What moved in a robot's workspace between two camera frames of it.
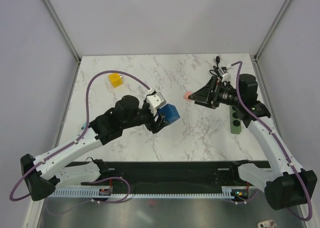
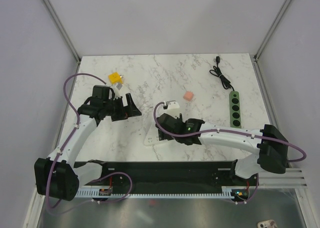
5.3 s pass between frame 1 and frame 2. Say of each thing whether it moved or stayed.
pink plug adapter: stayed
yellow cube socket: stayed
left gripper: moved
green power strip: stayed
